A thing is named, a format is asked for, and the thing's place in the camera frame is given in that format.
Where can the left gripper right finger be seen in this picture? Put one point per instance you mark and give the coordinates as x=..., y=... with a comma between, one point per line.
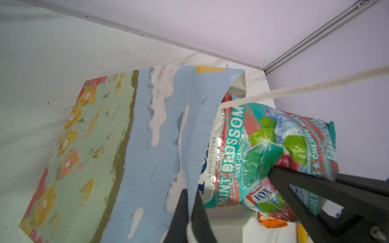
x=200, y=228

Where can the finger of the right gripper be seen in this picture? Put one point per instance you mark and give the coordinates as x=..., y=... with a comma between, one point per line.
x=365, y=202

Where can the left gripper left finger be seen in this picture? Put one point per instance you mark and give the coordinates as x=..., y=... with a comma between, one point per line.
x=177, y=230

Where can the white paper gift bag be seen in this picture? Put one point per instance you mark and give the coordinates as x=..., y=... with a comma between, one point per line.
x=132, y=143

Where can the teal Fox's candy bag front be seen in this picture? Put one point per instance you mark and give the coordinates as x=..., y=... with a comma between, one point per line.
x=247, y=141

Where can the orange Fox's candy bag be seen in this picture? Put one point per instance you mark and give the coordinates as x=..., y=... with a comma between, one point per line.
x=270, y=222

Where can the blue toy shovel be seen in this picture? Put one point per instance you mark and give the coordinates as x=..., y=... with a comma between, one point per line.
x=302, y=236

